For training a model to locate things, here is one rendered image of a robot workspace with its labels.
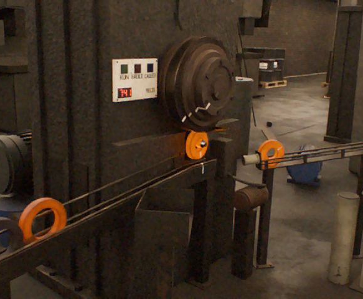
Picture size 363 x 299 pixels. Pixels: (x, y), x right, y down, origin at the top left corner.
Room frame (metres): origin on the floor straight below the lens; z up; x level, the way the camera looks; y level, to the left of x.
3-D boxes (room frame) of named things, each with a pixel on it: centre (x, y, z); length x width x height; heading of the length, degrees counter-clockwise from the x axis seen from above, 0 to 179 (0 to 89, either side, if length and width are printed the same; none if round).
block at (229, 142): (2.46, -0.18, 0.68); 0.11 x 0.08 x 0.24; 51
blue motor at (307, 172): (4.28, -1.13, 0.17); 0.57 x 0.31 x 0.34; 161
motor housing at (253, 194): (2.44, -0.35, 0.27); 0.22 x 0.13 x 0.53; 141
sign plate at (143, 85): (2.08, 0.26, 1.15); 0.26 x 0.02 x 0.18; 141
